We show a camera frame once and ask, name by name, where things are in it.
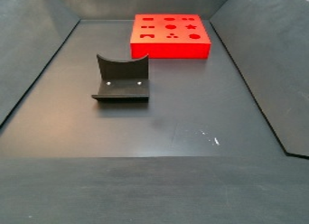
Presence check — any red shape sorter box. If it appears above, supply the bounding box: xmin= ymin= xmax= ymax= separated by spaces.
xmin=129 ymin=14 xmax=211 ymax=59

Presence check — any black curved holder bracket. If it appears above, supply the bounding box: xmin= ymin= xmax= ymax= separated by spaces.
xmin=92 ymin=55 xmax=149 ymax=101

